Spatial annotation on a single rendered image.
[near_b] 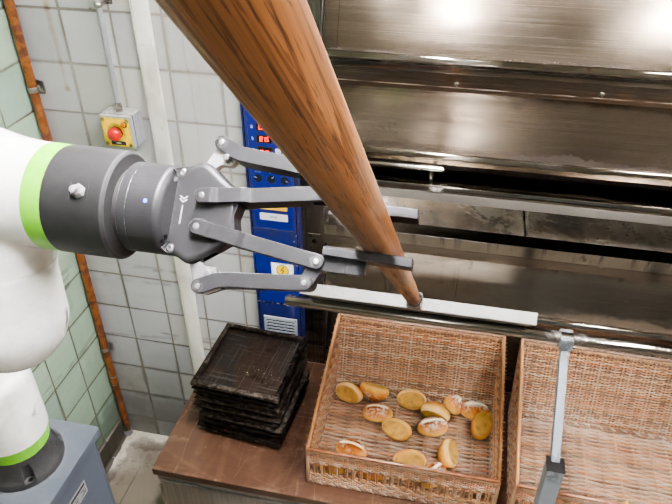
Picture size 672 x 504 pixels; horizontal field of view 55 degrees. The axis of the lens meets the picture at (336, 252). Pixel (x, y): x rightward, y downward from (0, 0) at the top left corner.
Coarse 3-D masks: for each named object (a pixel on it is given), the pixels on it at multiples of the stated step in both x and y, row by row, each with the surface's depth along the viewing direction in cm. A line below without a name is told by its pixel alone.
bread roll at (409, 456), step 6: (402, 450) 194; (408, 450) 193; (414, 450) 193; (396, 456) 193; (402, 456) 192; (408, 456) 192; (414, 456) 192; (420, 456) 192; (402, 462) 192; (408, 462) 192; (414, 462) 192; (420, 462) 192
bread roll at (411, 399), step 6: (408, 390) 213; (414, 390) 213; (402, 396) 212; (408, 396) 212; (414, 396) 212; (420, 396) 212; (402, 402) 212; (408, 402) 212; (414, 402) 212; (420, 402) 211; (408, 408) 212; (414, 408) 212; (420, 408) 212
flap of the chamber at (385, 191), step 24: (384, 168) 184; (384, 192) 171; (408, 192) 170; (432, 192) 169; (528, 192) 171; (552, 192) 171; (576, 192) 172; (600, 192) 172; (624, 192) 173; (648, 192) 173; (600, 216) 162; (624, 216) 161; (648, 216) 159
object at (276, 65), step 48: (192, 0) 12; (240, 0) 13; (288, 0) 14; (240, 48) 14; (288, 48) 15; (240, 96) 18; (288, 96) 17; (336, 96) 20; (288, 144) 21; (336, 144) 23; (336, 192) 29; (384, 240) 46
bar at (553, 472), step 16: (288, 304) 170; (304, 304) 169; (320, 304) 168; (336, 304) 168; (352, 304) 168; (400, 320) 165; (416, 320) 164; (432, 320) 163; (448, 320) 163; (464, 320) 162; (480, 320) 163; (512, 336) 161; (528, 336) 159; (544, 336) 159; (560, 336) 158; (576, 336) 158; (592, 336) 157; (560, 352) 159; (640, 352) 155; (656, 352) 154; (560, 368) 158; (560, 384) 157; (560, 400) 156; (560, 416) 156; (560, 432) 155; (560, 448) 154; (544, 464) 157; (560, 464) 153; (544, 480) 154; (560, 480) 153; (544, 496) 158
